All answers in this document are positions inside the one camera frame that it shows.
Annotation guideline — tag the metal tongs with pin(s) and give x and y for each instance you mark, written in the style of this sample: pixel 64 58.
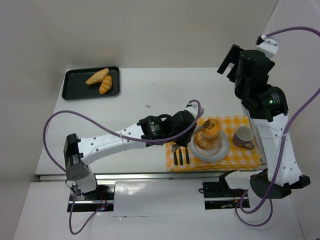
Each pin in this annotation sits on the metal tongs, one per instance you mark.
pixel 197 130

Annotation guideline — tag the long flat pastry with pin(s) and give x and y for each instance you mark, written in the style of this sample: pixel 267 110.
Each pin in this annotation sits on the long flat pastry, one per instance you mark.
pixel 98 77

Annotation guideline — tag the orange ring donut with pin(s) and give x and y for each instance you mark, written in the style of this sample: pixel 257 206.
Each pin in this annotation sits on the orange ring donut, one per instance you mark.
pixel 211 128

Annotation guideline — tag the sugared orange round cake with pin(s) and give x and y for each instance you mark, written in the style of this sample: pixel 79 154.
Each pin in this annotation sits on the sugared orange round cake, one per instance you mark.
pixel 206 144

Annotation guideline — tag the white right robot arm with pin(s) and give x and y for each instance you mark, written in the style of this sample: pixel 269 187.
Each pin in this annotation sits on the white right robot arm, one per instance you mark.
pixel 268 109

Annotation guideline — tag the black handled knife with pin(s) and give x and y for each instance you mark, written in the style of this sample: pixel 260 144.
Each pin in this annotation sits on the black handled knife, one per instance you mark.
pixel 175 158

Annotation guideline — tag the aluminium front rail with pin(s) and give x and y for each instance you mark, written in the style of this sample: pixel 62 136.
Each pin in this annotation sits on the aluminium front rail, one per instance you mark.
pixel 158 176

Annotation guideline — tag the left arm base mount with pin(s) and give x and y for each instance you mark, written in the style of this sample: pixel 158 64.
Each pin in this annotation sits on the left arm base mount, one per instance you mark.
pixel 102 199

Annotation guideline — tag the white plate blue rim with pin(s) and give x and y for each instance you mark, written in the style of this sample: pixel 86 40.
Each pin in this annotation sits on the white plate blue rim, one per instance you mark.
pixel 211 155

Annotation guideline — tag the yellow checkered cloth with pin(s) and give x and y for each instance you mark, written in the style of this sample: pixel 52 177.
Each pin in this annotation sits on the yellow checkered cloth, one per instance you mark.
pixel 237 158

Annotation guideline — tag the black baking tray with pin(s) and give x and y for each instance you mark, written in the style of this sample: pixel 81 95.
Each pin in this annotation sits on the black baking tray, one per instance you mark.
pixel 75 88

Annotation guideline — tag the black handled fork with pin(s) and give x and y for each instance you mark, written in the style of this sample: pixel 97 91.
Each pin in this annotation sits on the black handled fork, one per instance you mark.
pixel 181 161

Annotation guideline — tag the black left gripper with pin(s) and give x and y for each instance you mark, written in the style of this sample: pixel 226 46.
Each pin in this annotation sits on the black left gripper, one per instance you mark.
pixel 185 135

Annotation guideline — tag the purple mug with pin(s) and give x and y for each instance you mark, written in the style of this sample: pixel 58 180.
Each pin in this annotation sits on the purple mug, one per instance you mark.
pixel 243 137

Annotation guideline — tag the striped bread roll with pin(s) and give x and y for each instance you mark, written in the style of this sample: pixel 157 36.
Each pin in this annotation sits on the striped bread roll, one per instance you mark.
pixel 106 85

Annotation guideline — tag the gold spoon black handle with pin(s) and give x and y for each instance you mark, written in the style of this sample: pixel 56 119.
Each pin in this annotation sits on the gold spoon black handle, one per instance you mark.
pixel 187 157

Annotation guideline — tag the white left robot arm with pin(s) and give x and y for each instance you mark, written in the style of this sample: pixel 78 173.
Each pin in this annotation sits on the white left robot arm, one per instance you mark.
pixel 159 130

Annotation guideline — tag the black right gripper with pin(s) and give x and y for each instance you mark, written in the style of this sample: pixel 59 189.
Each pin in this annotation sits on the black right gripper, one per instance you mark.
pixel 230 61

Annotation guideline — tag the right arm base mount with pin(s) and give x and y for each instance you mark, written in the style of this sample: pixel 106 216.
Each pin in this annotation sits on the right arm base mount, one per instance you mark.
pixel 217 198

